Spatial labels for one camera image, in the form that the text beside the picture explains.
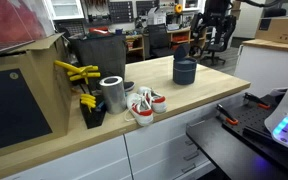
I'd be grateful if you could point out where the blue cylindrical lidded container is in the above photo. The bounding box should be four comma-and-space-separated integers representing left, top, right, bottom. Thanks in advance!
173, 43, 197, 85

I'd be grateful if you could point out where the dark shoe behind cylinder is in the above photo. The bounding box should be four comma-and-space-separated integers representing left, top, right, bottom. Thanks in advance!
124, 81, 135, 92

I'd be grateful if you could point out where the white red sneaker left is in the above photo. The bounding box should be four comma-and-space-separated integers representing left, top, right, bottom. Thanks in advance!
126, 93, 153, 126

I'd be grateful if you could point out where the white red sneaker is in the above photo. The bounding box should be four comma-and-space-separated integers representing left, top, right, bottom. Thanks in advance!
126, 93, 153, 126
137, 86, 167, 113

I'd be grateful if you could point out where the white red sneaker right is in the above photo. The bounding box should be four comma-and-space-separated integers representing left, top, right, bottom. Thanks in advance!
137, 86, 167, 113

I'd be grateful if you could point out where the silver metal cylinder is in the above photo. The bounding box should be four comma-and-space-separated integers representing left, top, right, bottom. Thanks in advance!
99, 76, 126, 114

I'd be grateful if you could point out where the black office chair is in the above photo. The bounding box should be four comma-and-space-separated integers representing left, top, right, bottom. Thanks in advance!
189, 0, 236, 65
148, 24, 174, 58

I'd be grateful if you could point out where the dark grey fabric bag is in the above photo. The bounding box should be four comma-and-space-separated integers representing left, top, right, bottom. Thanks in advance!
69, 35, 127, 90

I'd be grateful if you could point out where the black tool holder block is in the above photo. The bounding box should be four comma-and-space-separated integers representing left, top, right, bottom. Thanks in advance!
80, 95, 107, 129

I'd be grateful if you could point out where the wooden shelf unit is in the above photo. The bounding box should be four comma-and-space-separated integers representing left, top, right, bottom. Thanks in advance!
126, 28, 192, 63

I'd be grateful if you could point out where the white drawer cabinet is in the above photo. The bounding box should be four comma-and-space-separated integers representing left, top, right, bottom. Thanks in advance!
3, 93, 242, 180

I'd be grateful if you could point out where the orange black clamp near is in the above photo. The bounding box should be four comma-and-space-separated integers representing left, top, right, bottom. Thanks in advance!
216, 104, 238, 125

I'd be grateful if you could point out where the orange black clamp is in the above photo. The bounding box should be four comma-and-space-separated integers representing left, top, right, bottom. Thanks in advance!
216, 104, 238, 125
244, 92, 271, 110

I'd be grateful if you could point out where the orange black clamp far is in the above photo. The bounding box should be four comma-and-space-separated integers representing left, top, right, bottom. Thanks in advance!
244, 92, 271, 110

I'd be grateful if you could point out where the large cardboard box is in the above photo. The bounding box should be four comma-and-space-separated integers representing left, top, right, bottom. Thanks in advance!
0, 34, 71, 156

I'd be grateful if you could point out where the cardboard box on counter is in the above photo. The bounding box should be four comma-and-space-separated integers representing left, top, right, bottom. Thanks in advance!
255, 16, 288, 44

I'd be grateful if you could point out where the yellow handled tool set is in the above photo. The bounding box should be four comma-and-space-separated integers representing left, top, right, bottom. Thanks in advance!
54, 60, 101, 83

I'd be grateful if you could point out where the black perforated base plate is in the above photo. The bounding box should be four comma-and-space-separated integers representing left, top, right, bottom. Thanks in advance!
221, 94, 288, 179

